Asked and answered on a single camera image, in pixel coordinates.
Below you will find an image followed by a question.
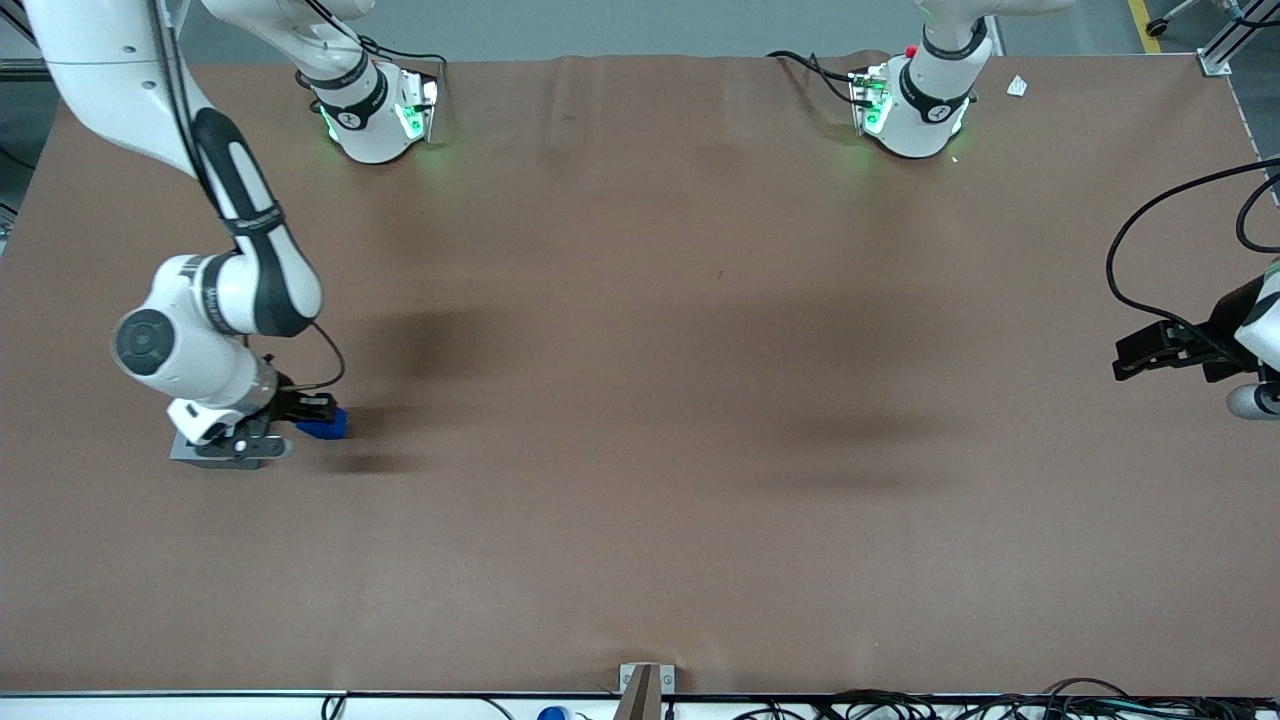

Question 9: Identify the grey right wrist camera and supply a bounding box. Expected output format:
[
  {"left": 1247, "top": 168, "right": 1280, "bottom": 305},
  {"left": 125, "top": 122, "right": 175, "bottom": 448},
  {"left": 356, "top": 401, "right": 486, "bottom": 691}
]
[{"left": 195, "top": 436, "right": 293, "bottom": 462}]

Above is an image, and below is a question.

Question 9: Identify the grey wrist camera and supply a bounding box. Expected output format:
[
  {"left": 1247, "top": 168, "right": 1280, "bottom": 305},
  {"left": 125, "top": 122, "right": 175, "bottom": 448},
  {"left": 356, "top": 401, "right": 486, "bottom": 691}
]
[
  {"left": 195, "top": 436, "right": 293, "bottom": 462},
  {"left": 1227, "top": 383, "right": 1280, "bottom": 421}
]

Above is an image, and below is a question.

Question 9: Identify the blue plastic part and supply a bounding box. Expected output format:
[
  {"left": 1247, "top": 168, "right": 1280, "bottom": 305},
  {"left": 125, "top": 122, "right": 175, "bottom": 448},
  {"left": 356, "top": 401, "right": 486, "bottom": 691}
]
[{"left": 296, "top": 405, "right": 350, "bottom": 442}]

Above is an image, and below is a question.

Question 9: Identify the black base cable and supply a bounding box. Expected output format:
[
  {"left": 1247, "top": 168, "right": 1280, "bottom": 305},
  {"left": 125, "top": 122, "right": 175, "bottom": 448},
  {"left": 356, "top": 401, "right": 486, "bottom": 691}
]
[
  {"left": 355, "top": 35, "right": 448, "bottom": 96},
  {"left": 766, "top": 50, "right": 867, "bottom": 107}
]

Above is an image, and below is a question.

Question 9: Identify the gray square base block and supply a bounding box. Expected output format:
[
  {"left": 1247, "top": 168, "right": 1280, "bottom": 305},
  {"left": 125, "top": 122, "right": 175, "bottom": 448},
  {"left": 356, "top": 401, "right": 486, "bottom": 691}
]
[{"left": 169, "top": 430, "right": 269, "bottom": 470}]

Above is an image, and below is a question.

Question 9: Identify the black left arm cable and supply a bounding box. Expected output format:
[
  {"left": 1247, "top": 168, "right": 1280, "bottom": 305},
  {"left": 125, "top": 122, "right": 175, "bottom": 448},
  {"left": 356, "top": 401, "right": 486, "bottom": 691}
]
[
  {"left": 1236, "top": 170, "right": 1280, "bottom": 254},
  {"left": 1106, "top": 158, "right": 1280, "bottom": 346}
]

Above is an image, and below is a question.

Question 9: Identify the aluminium frame corner post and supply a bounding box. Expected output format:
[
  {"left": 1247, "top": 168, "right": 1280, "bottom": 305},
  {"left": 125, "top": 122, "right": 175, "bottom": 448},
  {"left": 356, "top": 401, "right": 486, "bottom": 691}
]
[
  {"left": 1198, "top": 0, "right": 1280, "bottom": 77},
  {"left": 0, "top": 0, "right": 51, "bottom": 81}
]

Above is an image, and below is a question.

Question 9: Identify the black cable bundle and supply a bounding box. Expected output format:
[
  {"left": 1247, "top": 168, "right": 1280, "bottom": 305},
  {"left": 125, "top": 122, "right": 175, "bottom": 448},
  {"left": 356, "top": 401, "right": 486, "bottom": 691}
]
[{"left": 730, "top": 677, "right": 1280, "bottom": 720}]

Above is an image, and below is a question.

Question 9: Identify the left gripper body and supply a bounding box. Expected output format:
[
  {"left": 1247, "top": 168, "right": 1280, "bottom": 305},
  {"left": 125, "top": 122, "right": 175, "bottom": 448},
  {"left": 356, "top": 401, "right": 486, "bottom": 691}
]
[{"left": 1203, "top": 262, "right": 1280, "bottom": 383}]

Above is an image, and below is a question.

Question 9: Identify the grey mounting bracket plate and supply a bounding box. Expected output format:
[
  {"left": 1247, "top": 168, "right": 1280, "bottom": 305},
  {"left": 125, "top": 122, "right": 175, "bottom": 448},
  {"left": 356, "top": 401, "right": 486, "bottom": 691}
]
[{"left": 619, "top": 663, "right": 676, "bottom": 696}]

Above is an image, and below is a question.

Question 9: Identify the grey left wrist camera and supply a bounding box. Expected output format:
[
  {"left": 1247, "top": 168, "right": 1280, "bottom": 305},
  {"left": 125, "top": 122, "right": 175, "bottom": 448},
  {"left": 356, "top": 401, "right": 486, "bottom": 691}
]
[{"left": 1227, "top": 383, "right": 1280, "bottom": 421}]

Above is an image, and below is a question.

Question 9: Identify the brown table mat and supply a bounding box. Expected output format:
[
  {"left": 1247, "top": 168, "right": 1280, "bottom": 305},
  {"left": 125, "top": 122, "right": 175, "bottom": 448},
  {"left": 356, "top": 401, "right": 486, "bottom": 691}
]
[{"left": 0, "top": 50, "right": 1280, "bottom": 698}]

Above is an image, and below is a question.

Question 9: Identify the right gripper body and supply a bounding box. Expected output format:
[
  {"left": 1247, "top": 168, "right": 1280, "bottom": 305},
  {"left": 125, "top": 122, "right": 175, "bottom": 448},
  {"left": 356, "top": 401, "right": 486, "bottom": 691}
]
[{"left": 168, "top": 385, "right": 293, "bottom": 446}]

